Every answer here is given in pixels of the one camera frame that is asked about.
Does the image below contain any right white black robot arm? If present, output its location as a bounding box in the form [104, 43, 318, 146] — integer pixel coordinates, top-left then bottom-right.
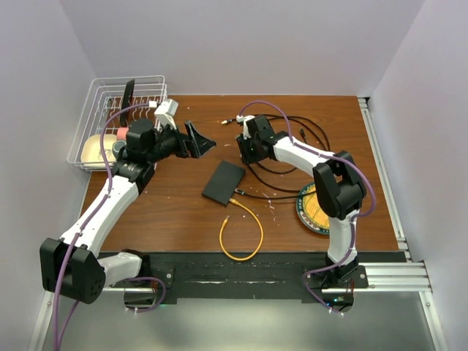
[235, 115, 366, 287]

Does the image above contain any white wire dish rack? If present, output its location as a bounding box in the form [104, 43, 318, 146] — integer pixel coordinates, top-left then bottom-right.
[67, 75, 167, 171]

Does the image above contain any black cable with usb plug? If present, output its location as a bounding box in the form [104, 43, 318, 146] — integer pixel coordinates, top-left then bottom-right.
[233, 126, 322, 201]

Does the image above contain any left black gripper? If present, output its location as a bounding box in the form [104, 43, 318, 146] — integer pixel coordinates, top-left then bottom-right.
[147, 121, 216, 164]

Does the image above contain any pink cup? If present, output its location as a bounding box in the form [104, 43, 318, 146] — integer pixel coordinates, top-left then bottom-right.
[116, 127, 129, 140]

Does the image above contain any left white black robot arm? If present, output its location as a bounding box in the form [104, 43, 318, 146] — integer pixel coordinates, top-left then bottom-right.
[39, 118, 216, 304]

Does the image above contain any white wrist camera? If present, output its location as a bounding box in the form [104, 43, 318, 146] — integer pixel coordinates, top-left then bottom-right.
[148, 99, 178, 130]
[235, 115, 255, 140]

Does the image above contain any dark teal cup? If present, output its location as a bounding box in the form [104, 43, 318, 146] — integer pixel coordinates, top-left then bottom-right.
[112, 140, 127, 158]

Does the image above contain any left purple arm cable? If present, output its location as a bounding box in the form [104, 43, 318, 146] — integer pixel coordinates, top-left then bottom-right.
[52, 102, 167, 351]

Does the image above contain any yellow ethernet patch cable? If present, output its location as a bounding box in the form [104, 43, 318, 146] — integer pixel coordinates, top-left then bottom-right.
[218, 197, 265, 262]

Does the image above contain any cream square plate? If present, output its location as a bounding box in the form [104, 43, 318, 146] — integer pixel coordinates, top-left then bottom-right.
[80, 134, 117, 168]

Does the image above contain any black tablet in rack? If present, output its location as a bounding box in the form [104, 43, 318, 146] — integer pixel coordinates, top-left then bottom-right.
[119, 79, 135, 127]

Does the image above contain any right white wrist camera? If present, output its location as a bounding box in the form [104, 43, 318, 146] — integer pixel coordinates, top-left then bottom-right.
[235, 115, 255, 140]

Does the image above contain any round gold wafer plate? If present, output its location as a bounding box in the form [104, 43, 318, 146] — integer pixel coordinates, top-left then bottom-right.
[295, 182, 330, 235]

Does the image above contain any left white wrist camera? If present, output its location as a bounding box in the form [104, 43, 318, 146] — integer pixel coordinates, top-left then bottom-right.
[148, 99, 178, 130]

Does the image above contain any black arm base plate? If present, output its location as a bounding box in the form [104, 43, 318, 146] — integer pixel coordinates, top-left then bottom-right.
[116, 252, 369, 312]

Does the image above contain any black network switch box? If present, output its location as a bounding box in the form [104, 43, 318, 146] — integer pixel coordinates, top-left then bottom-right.
[202, 160, 246, 207]

